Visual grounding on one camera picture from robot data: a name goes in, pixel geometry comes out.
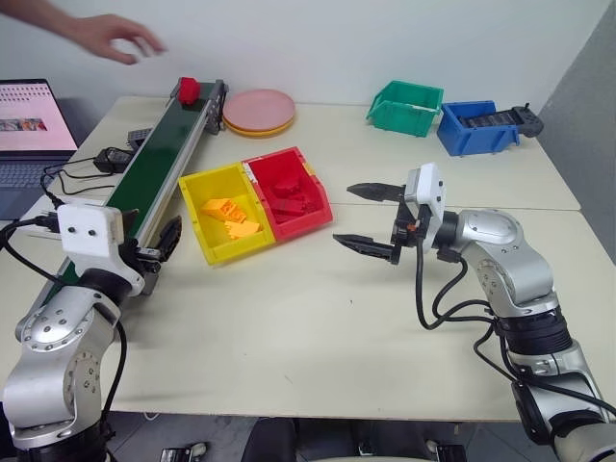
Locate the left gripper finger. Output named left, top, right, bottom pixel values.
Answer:
left=158, top=215, right=184, bottom=264
left=119, top=208, right=141, bottom=243

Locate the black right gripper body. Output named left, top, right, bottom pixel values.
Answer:
left=390, top=194, right=432, bottom=266

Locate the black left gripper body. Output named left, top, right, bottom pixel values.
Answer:
left=124, top=240, right=163, bottom=276

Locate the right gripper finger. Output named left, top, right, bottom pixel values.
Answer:
left=332, top=233, right=402, bottom=266
left=346, top=182, right=408, bottom=204

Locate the green conveyor belt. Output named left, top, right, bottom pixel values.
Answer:
left=29, top=76, right=230, bottom=319

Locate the person's bare hand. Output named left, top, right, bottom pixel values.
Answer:
left=70, top=13, right=169, bottom=66

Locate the yellow storage bin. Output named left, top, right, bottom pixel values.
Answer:
left=177, top=162, right=277, bottom=268

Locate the orange toy brick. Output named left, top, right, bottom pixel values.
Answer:
left=200, top=197, right=246, bottom=222

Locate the red storage bin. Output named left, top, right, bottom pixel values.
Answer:
left=241, top=145, right=335, bottom=243

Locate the black power adapter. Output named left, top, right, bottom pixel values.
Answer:
left=91, top=147, right=134, bottom=174

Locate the yellow toy brick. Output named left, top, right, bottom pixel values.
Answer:
left=222, top=218, right=264, bottom=241

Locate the green storage bin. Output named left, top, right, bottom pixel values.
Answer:
left=366, top=79, right=445, bottom=139

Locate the red toy brick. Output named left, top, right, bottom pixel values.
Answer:
left=268, top=191, right=324, bottom=225

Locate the blue storage bin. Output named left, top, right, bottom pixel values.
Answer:
left=436, top=99, right=522, bottom=158

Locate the black ribbed part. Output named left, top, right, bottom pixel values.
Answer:
left=456, top=111, right=519, bottom=131

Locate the yellow plate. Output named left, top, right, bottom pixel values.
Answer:
left=222, top=114, right=296, bottom=140

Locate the open grey laptop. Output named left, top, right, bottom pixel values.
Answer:
left=0, top=78, right=81, bottom=220

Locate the pink plate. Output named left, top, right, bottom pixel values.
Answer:
left=221, top=88, right=296, bottom=132

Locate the black handheld device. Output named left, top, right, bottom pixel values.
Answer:
left=511, top=101, right=546, bottom=139

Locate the small black and white object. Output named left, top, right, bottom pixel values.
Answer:
left=160, top=441, right=209, bottom=462

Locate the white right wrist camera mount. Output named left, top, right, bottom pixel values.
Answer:
left=402, top=162, right=447, bottom=252

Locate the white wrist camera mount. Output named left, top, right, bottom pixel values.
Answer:
left=402, top=162, right=447, bottom=252
left=56, top=203, right=146, bottom=296

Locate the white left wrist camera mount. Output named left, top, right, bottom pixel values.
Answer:
left=56, top=203, right=146, bottom=296

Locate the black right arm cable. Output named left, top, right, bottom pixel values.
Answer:
left=414, top=239, right=616, bottom=424

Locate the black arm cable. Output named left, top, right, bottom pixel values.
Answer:
left=414, top=239, right=616, bottom=424
left=0, top=217, right=129, bottom=420

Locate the black power adapter cable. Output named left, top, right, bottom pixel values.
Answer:
left=39, top=154, right=116, bottom=203

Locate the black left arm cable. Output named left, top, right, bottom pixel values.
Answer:
left=0, top=217, right=129, bottom=420

